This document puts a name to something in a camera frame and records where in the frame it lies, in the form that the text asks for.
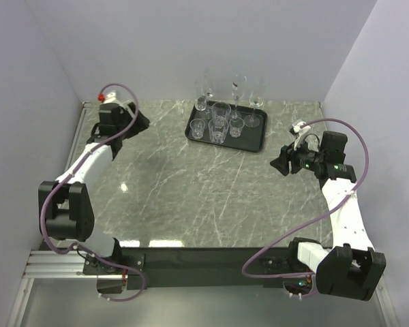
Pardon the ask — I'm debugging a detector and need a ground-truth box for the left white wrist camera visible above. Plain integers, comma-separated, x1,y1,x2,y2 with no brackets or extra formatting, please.
97,91,121,105

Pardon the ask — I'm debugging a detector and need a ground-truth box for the small faceted tumbler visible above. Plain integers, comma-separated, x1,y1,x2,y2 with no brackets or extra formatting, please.
229,118,245,138
190,119,207,140

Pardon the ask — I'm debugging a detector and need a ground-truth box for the clear glass tumbler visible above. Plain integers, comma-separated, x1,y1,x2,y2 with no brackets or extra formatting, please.
211,102,231,128

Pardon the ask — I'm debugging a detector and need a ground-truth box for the small stemmed glass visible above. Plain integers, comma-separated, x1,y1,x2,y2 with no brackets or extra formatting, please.
194,80,207,111

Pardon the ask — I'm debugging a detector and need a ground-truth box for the black rectangular tray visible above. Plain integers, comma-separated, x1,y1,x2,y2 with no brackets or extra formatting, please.
185,106,268,153

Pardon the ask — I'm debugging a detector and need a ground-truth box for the clear flute glass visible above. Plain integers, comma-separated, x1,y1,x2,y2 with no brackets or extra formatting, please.
244,76,267,128

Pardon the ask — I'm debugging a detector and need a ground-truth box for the champagne flute with dark mark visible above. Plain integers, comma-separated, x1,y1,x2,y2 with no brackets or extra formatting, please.
229,74,247,120

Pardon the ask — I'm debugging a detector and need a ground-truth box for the clear wine glass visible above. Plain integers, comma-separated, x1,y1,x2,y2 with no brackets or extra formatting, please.
202,68,215,119

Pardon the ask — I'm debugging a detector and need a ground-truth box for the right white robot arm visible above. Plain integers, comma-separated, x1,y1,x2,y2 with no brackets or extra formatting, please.
270,131,387,301

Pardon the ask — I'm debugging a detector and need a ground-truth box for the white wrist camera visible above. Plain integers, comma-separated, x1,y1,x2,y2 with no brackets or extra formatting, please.
97,91,121,105
289,119,311,150

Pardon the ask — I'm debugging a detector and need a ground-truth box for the faceted tumbler front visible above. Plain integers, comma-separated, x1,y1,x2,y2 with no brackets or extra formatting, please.
208,117,229,144

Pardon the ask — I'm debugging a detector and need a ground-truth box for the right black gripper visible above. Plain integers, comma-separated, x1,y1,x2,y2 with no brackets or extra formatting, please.
269,135,324,176

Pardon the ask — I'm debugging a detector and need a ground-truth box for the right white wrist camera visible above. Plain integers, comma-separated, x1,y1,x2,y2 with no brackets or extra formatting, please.
289,119,311,150

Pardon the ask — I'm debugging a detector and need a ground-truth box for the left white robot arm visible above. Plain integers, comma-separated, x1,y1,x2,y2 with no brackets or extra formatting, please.
38,100,149,274

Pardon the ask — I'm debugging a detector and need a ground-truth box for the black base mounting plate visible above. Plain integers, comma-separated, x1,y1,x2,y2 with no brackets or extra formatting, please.
83,247,307,287

